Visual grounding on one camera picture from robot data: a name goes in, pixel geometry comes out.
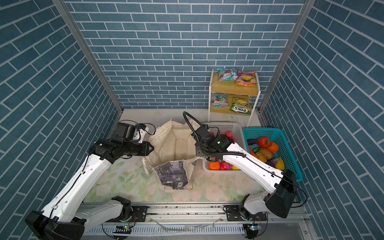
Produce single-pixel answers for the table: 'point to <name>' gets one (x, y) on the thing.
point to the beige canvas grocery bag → (171, 152)
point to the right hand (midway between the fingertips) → (198, 147)
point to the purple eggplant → (252, 141)
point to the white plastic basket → (235, 131)
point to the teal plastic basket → (284, 151)
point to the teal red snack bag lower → (219, 100)
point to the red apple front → (225, 166)
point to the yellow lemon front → (234, 168)
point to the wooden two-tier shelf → (251, 93)
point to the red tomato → (264, 142)
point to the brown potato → (266, 152)
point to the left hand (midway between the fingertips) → (153, 147)
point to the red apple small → (229, 133)
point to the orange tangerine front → (214, 166)
